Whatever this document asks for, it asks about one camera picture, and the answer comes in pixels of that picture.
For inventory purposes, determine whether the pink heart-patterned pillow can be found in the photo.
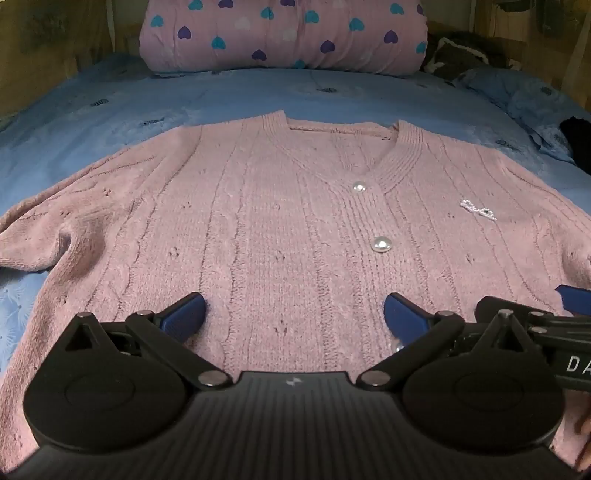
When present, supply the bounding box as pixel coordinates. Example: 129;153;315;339
139;0;429;77

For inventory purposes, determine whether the dark plush cloth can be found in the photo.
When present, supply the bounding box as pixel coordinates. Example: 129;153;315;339
421;30;509;83

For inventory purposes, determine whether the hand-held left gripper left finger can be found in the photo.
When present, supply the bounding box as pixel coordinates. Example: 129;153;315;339
64;292;234;389

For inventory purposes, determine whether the person's right hand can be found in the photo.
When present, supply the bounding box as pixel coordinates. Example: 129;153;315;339
574;410;591;468

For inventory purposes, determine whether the blue dandelion print bedsheet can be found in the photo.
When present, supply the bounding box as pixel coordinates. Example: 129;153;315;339
0;51;591;393

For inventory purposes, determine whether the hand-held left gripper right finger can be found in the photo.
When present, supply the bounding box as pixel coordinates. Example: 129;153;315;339
357;292;536;389

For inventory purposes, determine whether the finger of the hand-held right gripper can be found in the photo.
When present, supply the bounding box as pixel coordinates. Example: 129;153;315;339
475;296;591;358
555;285;591;318

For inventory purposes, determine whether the black cloth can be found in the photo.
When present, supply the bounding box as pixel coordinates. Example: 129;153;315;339
560;117;591;175

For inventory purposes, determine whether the blue crumpled blanket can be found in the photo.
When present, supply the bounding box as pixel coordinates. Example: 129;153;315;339
455;67;591;163

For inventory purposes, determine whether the pink knitted cardigan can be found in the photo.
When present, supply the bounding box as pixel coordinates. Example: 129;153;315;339
0;110;591;468

